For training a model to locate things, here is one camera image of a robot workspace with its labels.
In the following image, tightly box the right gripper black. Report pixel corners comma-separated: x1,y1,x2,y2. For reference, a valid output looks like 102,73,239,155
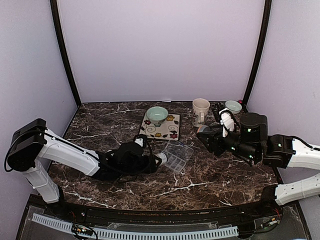
198,123,260,161

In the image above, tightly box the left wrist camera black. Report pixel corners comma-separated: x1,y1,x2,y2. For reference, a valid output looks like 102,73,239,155
133,134,148,149

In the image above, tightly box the small green bowl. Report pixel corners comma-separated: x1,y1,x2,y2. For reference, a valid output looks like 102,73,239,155
225,100,242,115

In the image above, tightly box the beige ceramic mug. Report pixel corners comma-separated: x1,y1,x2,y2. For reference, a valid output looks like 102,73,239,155
192,98,211,127

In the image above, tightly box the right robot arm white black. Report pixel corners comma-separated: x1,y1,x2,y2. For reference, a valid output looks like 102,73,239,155
196,109,320,217

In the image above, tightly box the square floral ceramic plate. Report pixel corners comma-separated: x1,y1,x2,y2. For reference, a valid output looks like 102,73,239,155
139,113,181,141

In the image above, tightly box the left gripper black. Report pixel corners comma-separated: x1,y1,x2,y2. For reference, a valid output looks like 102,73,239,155
118,154,162,179

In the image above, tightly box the black frame post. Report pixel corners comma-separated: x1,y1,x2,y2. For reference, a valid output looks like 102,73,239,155
49,0,82,108
242,0,272,106

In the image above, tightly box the orange pill bottle grey cap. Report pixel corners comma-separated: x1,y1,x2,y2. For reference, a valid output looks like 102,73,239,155
154,152,168,167

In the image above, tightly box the black front table rail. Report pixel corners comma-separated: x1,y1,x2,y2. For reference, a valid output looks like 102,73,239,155
65,201,283,225

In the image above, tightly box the left black frame post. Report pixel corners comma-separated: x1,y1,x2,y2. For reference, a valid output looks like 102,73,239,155
49,0,82,108

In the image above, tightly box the clear plastic pill organizer box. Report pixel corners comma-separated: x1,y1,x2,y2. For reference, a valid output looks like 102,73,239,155
162,140,194,173

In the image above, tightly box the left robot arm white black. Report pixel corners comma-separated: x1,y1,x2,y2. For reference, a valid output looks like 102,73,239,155
4,118,168,218

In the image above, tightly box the right black frame post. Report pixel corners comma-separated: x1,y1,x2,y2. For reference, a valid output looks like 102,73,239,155
242,0,272,106

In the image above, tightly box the white slotted cable duct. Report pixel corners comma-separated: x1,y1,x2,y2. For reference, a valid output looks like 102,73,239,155
31,213,239,240

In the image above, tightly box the green ceramic bowl on plate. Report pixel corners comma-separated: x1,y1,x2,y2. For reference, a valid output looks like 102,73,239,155
146,106,169,127

